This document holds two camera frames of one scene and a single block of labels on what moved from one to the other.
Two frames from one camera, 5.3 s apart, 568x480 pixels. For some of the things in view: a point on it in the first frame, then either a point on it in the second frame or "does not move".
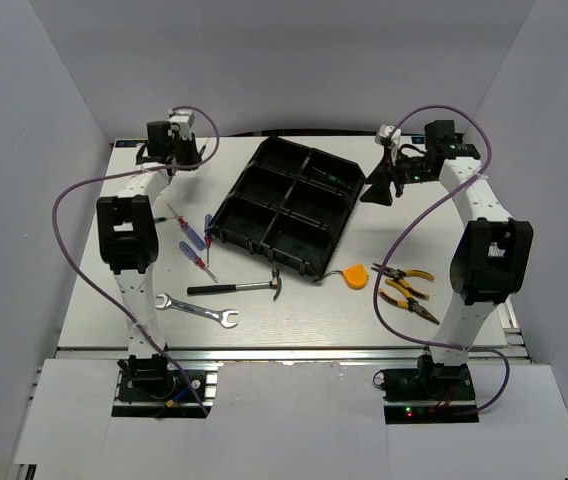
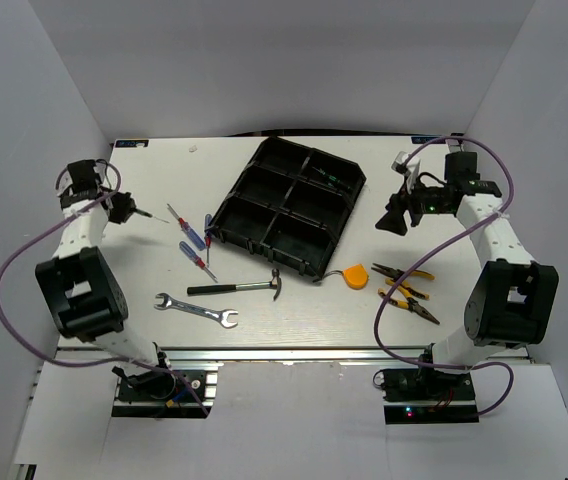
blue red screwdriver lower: (193, 257) does not move
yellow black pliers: (399, 274) does not move
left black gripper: (194, 157) -> (123, 212)
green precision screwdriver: (335, 179) does not move
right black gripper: (379, 190) -> (393, 221)
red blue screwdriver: (190, 231) does not move
